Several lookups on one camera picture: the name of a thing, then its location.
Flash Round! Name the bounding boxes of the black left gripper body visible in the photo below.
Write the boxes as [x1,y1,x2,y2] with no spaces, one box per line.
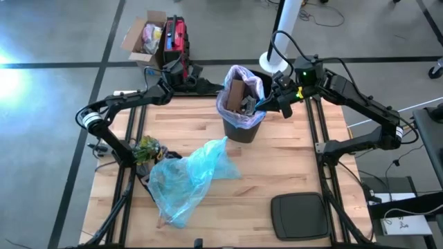
[161,59,200,95]

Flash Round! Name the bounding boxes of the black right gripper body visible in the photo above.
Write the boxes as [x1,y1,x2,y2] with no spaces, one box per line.
[272,82,306,118]

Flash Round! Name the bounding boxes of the trash pieces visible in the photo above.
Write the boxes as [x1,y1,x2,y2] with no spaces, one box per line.
[238,95,259,117]

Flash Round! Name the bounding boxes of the brown cardboard piece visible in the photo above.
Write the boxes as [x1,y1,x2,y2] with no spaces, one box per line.
[226,79,246,112]

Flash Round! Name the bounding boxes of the lavender translucent bin liner bag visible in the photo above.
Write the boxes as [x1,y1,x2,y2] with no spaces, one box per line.
[216,64,267,130]

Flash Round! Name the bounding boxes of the blue plastic trash bag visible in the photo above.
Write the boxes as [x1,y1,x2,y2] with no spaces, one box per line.
[147,136,242,230]

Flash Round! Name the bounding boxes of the black plastic trash bin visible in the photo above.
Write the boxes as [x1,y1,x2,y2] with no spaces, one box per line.
[216,64,273,144]

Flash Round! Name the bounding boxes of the red tool case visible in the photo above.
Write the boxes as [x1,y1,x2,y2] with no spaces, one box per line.
[163,15,191,80]

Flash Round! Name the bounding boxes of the plastic packets in box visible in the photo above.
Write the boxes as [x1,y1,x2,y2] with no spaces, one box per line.
[142,23,163,55]

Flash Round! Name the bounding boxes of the open cardboard box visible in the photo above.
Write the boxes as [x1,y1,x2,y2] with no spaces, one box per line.
[120,10,168,70]

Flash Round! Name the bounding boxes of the white pole with round base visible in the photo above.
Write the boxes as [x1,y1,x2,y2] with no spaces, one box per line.
[259,0,304,75]

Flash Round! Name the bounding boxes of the yellow-green crumpled item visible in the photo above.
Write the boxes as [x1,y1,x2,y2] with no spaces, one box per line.
[132,135,163,166]

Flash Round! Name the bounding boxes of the black flat bin lid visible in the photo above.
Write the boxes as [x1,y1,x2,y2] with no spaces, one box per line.
[270,192,331,242]

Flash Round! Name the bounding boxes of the black side table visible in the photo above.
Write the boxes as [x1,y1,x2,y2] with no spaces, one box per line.
[413,107,443,184]

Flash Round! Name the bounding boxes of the black caster wheel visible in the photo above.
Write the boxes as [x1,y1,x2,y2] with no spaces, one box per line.
[428,57,443,80]

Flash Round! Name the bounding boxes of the white flat device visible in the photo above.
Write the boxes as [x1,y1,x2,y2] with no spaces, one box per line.
[372,192,434,237]

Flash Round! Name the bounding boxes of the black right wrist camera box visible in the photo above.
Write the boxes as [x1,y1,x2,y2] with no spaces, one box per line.
[275,70,292,88]

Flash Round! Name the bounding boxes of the black aluminium table frame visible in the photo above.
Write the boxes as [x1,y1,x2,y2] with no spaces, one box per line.
[65,90,377,249]

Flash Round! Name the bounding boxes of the black floor cable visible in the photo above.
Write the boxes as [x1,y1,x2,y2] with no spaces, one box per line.
[298,0,345,28]

